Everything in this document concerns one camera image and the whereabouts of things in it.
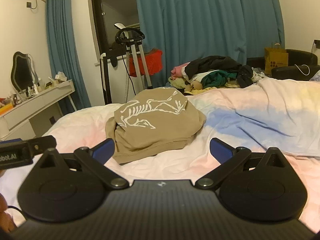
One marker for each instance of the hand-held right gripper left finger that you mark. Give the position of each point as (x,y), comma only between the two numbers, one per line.
(103,149)

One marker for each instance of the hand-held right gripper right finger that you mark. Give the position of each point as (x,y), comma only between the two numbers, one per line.
(220,150)

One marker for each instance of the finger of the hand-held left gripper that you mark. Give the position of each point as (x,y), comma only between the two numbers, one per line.
(42,143)

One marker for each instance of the tan shirt with skeleton print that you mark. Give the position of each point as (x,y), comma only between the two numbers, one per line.
(155,130)

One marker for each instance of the person's left hand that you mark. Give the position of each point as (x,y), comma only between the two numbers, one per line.
(5,217)

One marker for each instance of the white vanity desk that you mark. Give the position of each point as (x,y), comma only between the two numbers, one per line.
(32,107)

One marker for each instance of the orange yellow box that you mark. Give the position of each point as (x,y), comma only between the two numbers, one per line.
(5,108)

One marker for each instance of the pastel tie-dye bed duvet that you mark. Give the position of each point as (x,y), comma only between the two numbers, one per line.
(262,115)

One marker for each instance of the group of cosmetic bottles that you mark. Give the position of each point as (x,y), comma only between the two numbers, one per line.
(36,87)

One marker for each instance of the white tissue box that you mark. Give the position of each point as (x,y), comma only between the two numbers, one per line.
(59,77)

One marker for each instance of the black and white folding stand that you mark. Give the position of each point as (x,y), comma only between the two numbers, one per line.
(106,80)

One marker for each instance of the green garment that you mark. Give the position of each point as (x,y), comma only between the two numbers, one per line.
(215,78)

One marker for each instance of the black wavy-edged mirror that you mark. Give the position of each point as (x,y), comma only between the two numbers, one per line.
(22,72)

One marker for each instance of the pale yellow garment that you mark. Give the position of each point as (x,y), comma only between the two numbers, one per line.
(176,82)

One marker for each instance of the black garment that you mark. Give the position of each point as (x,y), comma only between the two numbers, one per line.
(220,63)

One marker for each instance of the pink garment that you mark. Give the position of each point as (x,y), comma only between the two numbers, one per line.
(178,70)

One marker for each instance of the narrow blue curtain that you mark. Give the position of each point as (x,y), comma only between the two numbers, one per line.
(62,55)

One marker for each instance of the red cloth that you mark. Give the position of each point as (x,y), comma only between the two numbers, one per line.
(153,62)

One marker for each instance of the garment steamer on metal stand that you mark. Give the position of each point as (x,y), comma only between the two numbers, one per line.
(135,52)

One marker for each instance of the yellow paper bag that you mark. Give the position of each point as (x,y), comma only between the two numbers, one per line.
(275,60)

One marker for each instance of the black sofa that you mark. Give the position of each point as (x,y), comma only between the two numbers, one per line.
(297,60)

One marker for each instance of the wide blue curtain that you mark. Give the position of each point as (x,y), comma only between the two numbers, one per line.
(205,25)

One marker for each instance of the dark window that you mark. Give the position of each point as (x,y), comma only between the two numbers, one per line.
(117,10)

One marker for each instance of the black wall socket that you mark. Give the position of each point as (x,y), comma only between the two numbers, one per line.
(317,43)

